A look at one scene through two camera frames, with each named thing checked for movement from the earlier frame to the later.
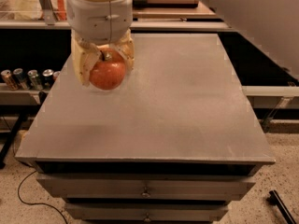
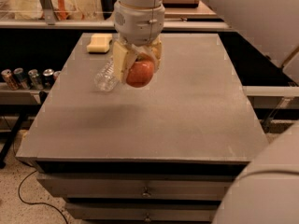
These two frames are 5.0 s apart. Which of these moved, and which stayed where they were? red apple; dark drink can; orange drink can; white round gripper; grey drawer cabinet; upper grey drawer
Moved: red apple; white round gripper
Stayed: upper grey drawer; grey drawer cabinet; dark drink can; orange drink can
